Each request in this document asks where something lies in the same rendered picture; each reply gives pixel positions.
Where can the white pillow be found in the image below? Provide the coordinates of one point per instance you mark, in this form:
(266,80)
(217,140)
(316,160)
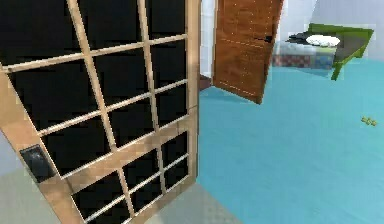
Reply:
(322,40)

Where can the small yellow green object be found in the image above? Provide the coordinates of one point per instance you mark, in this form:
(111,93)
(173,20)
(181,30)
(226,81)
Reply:
(368,121)

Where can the green framed bed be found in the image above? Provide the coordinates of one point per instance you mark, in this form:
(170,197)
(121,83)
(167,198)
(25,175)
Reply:
(350,45)

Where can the pale wooden glazed door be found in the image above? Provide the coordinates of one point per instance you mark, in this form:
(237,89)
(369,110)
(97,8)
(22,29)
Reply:
(186,100)

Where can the brown wooden room door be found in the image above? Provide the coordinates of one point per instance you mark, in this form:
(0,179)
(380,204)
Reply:
(241,50)

